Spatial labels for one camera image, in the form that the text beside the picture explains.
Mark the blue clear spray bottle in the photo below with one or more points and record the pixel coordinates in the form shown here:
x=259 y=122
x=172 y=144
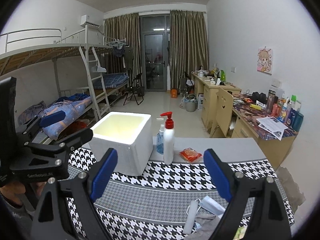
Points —
x=159 y=143

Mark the houndstooth table mat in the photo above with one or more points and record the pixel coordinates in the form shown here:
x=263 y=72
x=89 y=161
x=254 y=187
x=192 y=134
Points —
x=154 y=205

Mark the white air conditioner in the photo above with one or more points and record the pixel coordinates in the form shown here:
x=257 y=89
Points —
x=87 y=21

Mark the wooden smiley chair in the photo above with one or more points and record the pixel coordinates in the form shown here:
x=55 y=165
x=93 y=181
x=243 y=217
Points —
x=224 y=114

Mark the black folding chair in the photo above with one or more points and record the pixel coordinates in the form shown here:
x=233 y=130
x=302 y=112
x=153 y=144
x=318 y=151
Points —
x=135 y=90

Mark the teal blue bottle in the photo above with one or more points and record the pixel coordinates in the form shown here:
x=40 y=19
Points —
x=298 y=122

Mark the white paper sheets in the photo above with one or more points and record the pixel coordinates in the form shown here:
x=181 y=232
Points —
x=273 y=126

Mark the wall socket plates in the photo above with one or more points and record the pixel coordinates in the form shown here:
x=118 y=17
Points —
x=276 y=83

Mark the blue patterned quilt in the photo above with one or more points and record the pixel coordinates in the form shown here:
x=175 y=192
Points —
x=72 y=110

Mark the white metal bunk bed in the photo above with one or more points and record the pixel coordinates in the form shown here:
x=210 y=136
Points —
x=51 y=68

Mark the green tissue packet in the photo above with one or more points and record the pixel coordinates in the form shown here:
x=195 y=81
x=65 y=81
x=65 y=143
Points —
x=240 y=233

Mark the grey sock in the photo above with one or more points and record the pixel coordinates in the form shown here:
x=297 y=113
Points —
x=208 y=224

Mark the glass balcony door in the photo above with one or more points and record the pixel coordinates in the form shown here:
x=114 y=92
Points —
x=155 y=34

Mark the white red pump lotion bottle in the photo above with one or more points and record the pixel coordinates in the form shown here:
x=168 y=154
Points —
x=168 y=138

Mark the grey waste bin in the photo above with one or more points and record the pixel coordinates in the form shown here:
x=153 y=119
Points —
x=190 y=105

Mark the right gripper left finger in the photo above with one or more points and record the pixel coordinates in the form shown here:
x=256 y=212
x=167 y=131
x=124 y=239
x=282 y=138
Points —
x=86 y=188

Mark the light blue face mask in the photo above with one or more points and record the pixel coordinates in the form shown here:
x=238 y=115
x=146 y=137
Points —
x=212 y=206

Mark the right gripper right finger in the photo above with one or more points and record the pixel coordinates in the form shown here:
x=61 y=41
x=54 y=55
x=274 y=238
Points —
x=236 y=189

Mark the striped brown curtain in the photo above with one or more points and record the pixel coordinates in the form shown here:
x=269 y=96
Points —
x=188 y=44

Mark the cartoon girl wall picture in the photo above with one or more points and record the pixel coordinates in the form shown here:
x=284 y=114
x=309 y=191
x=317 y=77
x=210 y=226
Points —
x=265 y=60

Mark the white foam stick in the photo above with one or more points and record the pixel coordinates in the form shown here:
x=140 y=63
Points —
x=191 y=214

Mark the wooden desk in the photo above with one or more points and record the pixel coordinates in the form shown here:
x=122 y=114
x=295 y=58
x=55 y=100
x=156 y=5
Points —
x=245 y=117

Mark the red orange snack packet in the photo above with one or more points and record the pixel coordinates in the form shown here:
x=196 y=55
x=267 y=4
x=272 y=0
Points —
x=190 y=155

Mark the left hand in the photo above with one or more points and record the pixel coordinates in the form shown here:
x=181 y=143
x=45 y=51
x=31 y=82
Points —
x=12 y=190

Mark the dark thermos bottle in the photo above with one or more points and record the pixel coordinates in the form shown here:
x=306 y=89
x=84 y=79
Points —
x=270 y=100

